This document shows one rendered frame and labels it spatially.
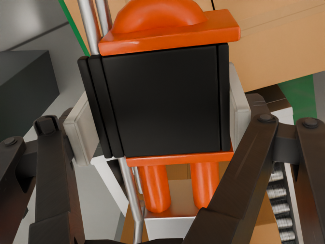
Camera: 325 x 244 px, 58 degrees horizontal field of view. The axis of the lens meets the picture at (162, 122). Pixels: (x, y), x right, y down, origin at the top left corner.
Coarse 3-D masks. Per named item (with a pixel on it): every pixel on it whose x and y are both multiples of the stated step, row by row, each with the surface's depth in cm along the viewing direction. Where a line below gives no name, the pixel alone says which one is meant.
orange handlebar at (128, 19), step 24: (144, 0) 16; (168, 0) 16; (192, 0) 16; (120, 24) 16; (144, 24) 16; (168, 24) 16; (192, 24) 16; (144, 168) 21; (192, 168) 21; (216, 168) 21; (144, 192) 23; (168, 192) 23; (192, 192) 23
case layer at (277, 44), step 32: (64, 0) 84; (128, 0) 82; (224, 0) 81; (256, 0) 80; (288, 0) 80; (320, 0) 79; (256, 32) 85; (288, 32) 84; (320, 32) 83; (256, 64) 89; (288, 64) 89; (320, 64) 88
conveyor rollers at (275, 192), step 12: (132, 168) 114; (276, 168) 112; (276, 180) 112; (276, 192) 115; (276, 204) 120; (288, 204) 120; (276, 216) 126; (288, 216) 124; (288, 228) 130; (288, 240) 129
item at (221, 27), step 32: (128, 32) 16; (160, 32) 15; (192, 32) 15; (224, 32) 15; (128, 64) 16; (160, 64) 16; (192, 64) 16; (224, 64) 15; (128, 96) 17; (160, 96) 17; (192, 96) 16; (224, 96) 16; (128, 128) 18; (160, 128) 18; (192, 128) 18; (224, 128) 17; (128, 160) 19; (160, 160) 19; (192, 160) 19; (224, 160) 19
